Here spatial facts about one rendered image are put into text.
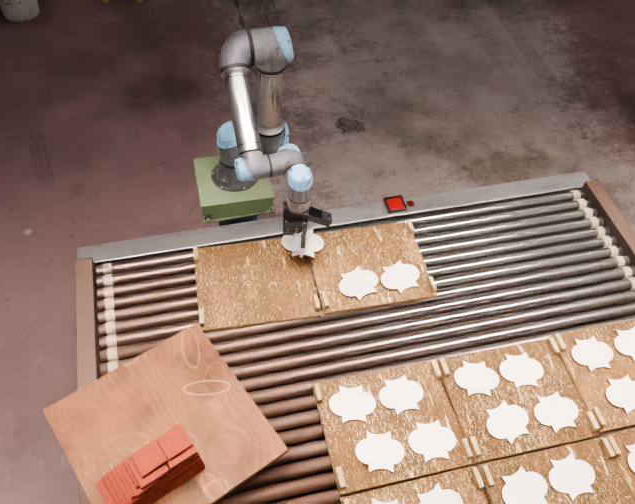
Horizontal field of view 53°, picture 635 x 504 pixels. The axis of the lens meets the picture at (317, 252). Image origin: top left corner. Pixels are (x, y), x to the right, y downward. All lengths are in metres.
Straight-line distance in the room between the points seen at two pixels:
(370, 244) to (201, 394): 0.86
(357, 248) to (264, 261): 0.35
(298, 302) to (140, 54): 3.06
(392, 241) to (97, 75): 2.91
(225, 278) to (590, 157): 2.89
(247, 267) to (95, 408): 0.72
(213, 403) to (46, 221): 2.18
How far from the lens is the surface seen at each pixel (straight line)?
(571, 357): 2.30
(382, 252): 2.36
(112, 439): 1.92
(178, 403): 1.93
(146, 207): 3.79
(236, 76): 2.10
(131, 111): 4.41
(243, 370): 2.09
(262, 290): 2.23
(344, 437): 1.99
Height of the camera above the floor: 2.78
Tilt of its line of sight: 52 degrees down
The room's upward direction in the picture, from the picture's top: 5 degrees clockwise
